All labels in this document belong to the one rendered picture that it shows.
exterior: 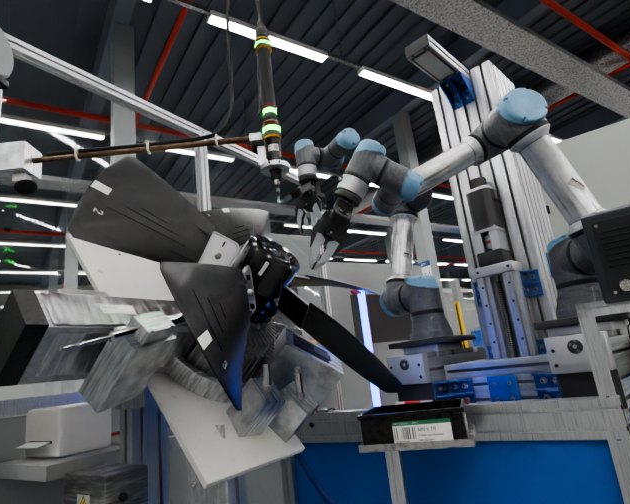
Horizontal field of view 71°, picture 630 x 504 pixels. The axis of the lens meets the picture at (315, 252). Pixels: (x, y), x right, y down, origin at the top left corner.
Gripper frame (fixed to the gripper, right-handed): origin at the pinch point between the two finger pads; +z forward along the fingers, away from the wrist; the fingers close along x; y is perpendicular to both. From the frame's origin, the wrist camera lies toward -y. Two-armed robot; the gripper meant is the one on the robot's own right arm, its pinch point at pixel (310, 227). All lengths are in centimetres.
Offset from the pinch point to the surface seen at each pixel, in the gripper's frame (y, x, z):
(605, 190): 128, -94, -19
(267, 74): -52, -26, -23
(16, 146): -87, 22, -9
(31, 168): -84, 22, -4
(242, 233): -54, -16, 17
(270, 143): -52, -26, -4
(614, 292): -18, -84, 41
